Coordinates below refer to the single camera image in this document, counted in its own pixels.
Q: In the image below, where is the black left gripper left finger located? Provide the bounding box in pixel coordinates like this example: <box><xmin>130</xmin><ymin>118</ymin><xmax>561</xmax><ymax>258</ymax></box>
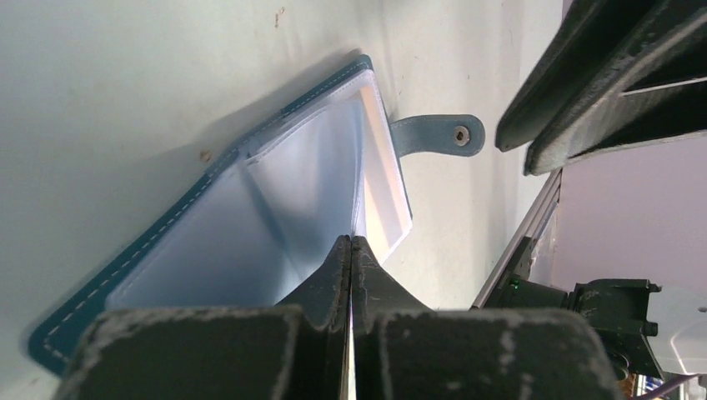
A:
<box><xmin>55</xmin><ymin>236</ymin><xmax>353</xmax><ymax>399</ymax></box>

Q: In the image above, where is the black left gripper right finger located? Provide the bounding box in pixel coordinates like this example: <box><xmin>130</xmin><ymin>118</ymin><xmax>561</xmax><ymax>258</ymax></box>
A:
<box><xmin>351</xmin><ymin>237</ymin><xmax>623</xmax><ymax>399</ymax></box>

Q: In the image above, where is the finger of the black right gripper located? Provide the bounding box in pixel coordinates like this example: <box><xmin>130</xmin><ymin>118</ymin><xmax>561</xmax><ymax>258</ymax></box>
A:
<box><xmin>495</xmin><ymin>0</ymin><xmax>652</xmax><ymax>152</ymax></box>
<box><xmin>524</xmin><ymin>1</ymin><xmax>706</xmax><ymax>175</ymax></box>

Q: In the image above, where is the orange striped card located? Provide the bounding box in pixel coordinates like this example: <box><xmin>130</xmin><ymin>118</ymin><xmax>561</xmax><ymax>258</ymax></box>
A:
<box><xmin>355</xmin><ymin>70</ymin><xmax>413</xmax><ymax>263</ymax></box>

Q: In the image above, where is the aluminium frame rail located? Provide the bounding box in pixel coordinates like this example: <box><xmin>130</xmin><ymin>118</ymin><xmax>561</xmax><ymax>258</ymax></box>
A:
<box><xmin>471</xmin><ymin>169</ymin><xmax>562</xmax><ymax>309</ymax></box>

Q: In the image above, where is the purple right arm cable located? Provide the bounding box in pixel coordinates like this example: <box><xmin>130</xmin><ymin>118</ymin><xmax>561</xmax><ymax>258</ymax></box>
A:
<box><xmin>634</xmin><ymin>374</ymin><xmax>703</xmax><ymax>400</ymax></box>

